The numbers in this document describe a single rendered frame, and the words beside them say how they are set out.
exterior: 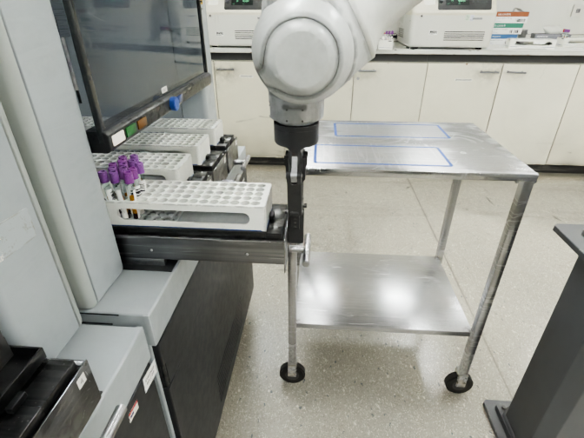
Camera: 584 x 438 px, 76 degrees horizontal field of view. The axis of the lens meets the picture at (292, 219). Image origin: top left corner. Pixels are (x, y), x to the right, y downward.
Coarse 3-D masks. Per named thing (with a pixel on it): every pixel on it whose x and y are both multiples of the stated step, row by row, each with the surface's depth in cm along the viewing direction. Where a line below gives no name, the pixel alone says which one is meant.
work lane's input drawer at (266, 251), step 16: (272, 208) 75; (272, 224) 69; (128, 240) 68; (144, 240) 68; (160, 240) 68; (176, 240) 67; (192, 240) 67; (208, 240) 67; (224, 240) 67; (240, 240) 66; (256, 240) 66; (272, 240) 66; (304, 240) 76; (128, 256) 70; (144, 256) 70; (160, 256) 69; (176, 256) 69; (192, 256) 69; (208, 256) 69; (224, 256) 68; (240, 256) 68; (256, 256) 68; (272, 256) 68; (304, 256) 71
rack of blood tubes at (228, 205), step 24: (144, 192) 70; (168, 192) 71; (192, 192) 71; (216, 192) 70; (240, 192) 70; (264, 192) 70; (120, 216) 68; (144, 216) 70; (168, 216) 70; (192, 216) 73; (216, 216) 73; (240, 216) 73; (264, 216) 66
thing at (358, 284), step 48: (336, 144) 107; (384, 144) 107; (432, 144) 107; (480, 144) 107; (528, 192) 91; (288, 288) 112; (336, 288) 136; (384, 288) 136; (432, 288) 136; (480, 336) 115
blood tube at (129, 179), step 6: (126, 174) 64; (132, 174) 64; (126, 180) 64; (132, 180) 65; (132, 186) 65; (132, 192) 66; (132, 198) 66; (132, 210) 68; (138, 210) 68; (138, 216) 69
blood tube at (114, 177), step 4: (112, 172) 65; (116, 172) 64; (112, 176) 64; (116, 176) 64; (112, 180) 64; (116, 180) 65; (120, 180) 66; (112, 184) 65; (116, 184) 65; (120, 184) 66; (116, 188) 65; (120, 188) 66; (116, 192) 66; (120, 192) 66; (116, 196) 66; (120, 196) 66; (120, 200) 67; (124, 212) 68; (128, 212) 69; (124, 216) 68; (128, 216) 69
